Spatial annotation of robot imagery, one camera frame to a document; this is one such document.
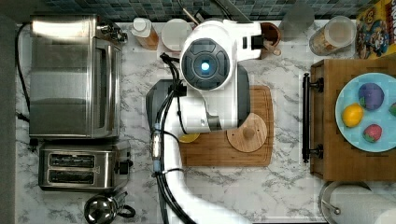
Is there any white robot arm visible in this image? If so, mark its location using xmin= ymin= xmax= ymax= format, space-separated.
xmin=146 ymin=19 xmax=263 ymax=224

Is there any yellow cup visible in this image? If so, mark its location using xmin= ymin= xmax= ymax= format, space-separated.
xmin=179 ymin=133 xmax=199 ymax=144

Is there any bamboo cutting board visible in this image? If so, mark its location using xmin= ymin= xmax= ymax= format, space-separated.
xmin=180 ymin=86 xmax=274 ymax=167

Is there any round wooden lid with knob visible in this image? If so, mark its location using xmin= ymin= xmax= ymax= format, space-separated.
xmin=226 ymin=113 xmax=268 ymax=153

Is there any wooden spoon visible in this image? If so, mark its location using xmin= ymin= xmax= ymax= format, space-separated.
xmin=263 ymin=41 xmax=281 ymax=56

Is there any orange bottle with white cap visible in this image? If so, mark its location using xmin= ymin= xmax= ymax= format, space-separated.
xmin=131 ymin=18 xmax=159 ymax=50

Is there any wooden utensil holder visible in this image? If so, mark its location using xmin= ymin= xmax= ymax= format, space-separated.
xmin=261 ymin=22 xmax=280 ymax=59

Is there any silver two-slot toaster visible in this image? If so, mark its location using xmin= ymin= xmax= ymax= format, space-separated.
xmin=38 ymin=141 xmax=133 ymax=192

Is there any silver toaster oven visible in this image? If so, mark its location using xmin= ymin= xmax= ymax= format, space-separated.
xmin=29 ymin=14 xmax=127 ymax=139

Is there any steel kettle with black knob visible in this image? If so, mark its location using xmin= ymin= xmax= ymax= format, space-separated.
xmin=84 ymin=190 xmax=135 ymax=224

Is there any wooden drawer box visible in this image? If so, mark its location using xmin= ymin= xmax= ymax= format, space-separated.
xmin=303 ymin=59 xmax=395 ymax=181

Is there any steel paper towel holder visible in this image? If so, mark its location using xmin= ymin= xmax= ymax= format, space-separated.
xmin=318 ymin=181 xmax=370 ymax=224

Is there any light blue plate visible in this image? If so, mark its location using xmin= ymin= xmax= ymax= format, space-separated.
xmin=334 ymin=73 xmax=396 ymax=152

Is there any yellow toy lemon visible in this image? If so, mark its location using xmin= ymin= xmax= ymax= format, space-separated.
xmin=342 ymin=103 xmax=364 ymax=128

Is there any clear jar of cereal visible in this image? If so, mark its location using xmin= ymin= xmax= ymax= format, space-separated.
xmin=309 ymin=16 xmax=357 ymax=56

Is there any purple toy fruit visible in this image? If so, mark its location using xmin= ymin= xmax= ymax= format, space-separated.
xmin=358 ymin=83 xmax=385 ymax=110

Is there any red toy strawberry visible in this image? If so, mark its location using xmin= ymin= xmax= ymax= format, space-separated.
xmin=362 ymin=124 xmax=382 ymax=143

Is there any green toy fruit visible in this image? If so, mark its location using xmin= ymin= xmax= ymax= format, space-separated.
xmin=389 ymin=103 xmax=396 ymax=117

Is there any cereal box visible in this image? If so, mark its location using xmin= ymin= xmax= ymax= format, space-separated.
xmin=355 ymin=0 xmax=396 ymax=60

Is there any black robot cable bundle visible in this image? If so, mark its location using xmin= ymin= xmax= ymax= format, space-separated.
xmin=150 ymin=52 xmax=197 ymax=224

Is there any black toaster oven power cord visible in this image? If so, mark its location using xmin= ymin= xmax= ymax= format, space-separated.
xmin=14 ymin=22 xmax=39 ymax=153

